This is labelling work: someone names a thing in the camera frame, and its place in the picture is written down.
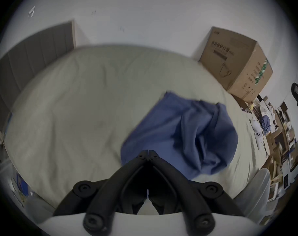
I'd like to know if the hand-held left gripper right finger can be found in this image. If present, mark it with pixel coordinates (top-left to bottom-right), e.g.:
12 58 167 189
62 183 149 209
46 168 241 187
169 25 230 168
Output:
148 150 245 236

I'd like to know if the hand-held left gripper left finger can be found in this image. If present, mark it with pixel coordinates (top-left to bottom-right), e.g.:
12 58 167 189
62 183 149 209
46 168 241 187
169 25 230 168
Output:
53 150 148 236

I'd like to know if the dark blue shirt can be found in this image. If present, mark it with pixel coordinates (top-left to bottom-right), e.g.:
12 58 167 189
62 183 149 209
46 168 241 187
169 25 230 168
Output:
120 91 239 180

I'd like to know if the bed with beige sheet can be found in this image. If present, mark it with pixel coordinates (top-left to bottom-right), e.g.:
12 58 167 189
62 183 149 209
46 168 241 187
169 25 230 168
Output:
4 43 268 216

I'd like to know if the brown cardboard carton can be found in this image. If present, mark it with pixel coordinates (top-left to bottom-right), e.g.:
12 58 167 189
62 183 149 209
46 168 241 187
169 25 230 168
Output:
199 26 273 104

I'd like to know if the grey padded headboard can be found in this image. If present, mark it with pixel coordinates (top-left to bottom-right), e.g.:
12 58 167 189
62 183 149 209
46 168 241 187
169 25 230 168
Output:
0 21 76 132

